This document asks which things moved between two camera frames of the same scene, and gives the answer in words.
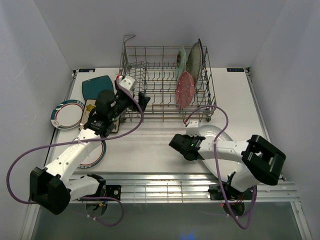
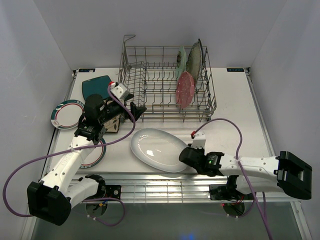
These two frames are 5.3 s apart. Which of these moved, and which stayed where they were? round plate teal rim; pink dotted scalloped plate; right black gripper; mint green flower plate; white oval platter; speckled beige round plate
Moved: right black gripper; white oval platter
Stayed: mint green flower plate; pink dotted scalloped plate; round plate teal rim; speckled beige round plate
